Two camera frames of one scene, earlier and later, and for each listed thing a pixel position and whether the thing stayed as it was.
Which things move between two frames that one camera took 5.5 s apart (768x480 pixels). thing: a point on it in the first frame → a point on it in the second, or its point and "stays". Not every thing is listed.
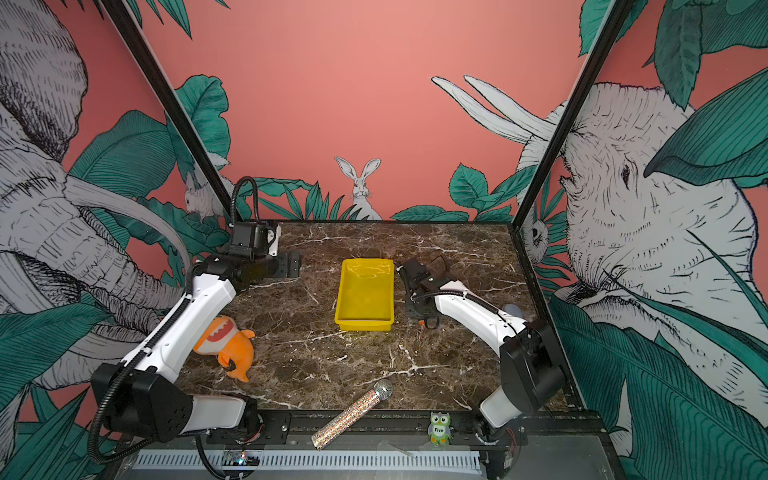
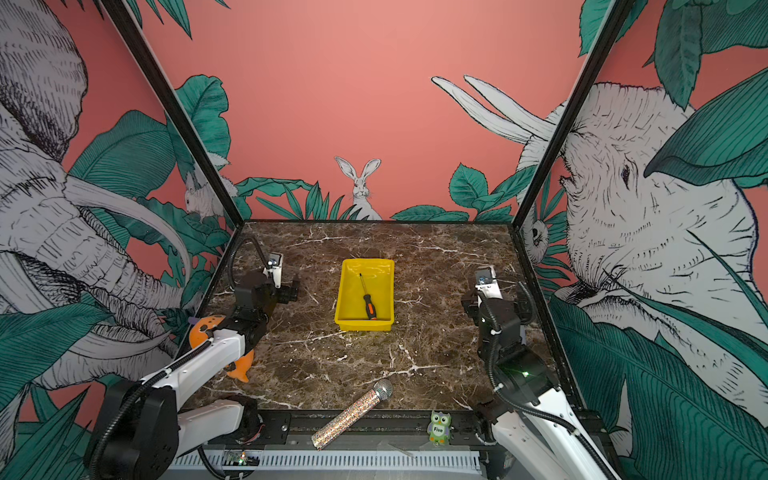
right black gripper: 410,309 → 476,310
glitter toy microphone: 350,416 stays
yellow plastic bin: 366,295 stays
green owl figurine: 439,428 stays
